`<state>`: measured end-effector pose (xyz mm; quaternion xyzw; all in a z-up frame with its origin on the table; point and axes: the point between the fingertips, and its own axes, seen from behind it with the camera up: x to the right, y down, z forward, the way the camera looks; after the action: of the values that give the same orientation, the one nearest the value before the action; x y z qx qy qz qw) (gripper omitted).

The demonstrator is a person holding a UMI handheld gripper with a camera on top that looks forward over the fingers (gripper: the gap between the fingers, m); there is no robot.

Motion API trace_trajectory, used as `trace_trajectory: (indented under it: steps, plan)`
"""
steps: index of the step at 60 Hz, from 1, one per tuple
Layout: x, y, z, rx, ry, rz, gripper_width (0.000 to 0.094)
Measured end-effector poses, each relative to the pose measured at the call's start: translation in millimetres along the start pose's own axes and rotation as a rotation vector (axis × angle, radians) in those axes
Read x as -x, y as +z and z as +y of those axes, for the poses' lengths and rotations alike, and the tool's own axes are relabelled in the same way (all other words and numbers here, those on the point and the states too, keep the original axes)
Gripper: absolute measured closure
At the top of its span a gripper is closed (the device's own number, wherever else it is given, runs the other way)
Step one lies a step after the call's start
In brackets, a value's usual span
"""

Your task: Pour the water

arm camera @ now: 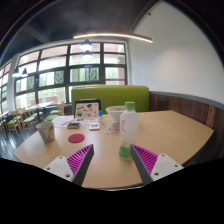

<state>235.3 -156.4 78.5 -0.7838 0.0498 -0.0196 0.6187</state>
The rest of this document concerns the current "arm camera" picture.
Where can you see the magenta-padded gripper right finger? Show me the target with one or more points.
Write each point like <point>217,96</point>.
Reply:
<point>163,166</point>

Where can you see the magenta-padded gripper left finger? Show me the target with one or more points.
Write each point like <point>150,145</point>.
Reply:
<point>60,166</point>

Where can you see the clear green-capped drink bottle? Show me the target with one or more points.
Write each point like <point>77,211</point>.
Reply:
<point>128,130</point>

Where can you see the flat round red coaster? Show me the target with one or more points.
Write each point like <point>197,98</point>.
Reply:
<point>76,138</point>

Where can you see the beige paper cup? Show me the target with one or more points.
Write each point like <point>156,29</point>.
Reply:
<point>46,131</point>

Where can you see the small dark wallet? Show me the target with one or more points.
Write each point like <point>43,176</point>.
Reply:
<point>73,125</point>

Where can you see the white printed paper sheets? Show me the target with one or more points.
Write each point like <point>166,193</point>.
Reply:
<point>61,120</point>

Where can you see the small white flat device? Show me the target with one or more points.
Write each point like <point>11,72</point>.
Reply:
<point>94,126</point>

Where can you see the wooden green-seated chairs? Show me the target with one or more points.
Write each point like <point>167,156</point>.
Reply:
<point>20,121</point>

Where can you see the clear plastic sachet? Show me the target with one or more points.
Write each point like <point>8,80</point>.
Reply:
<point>112,131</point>

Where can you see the black-framed tablet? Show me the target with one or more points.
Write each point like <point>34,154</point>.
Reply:
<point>86,110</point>

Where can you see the light wooden dining table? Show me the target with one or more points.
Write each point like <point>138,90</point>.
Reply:
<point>40,106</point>

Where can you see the small blue-capped white bottle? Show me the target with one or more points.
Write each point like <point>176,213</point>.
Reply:
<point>100,116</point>

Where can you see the white ceramic bowl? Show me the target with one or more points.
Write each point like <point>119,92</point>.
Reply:
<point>115,113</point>

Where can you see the green upholstered bench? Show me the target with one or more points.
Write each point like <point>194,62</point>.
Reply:
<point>110,95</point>

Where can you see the dark pendant ceiling lamps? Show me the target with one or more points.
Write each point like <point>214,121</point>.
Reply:
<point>86,45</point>

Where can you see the curved linear ceiling light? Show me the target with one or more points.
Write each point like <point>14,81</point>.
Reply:
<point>113,35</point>

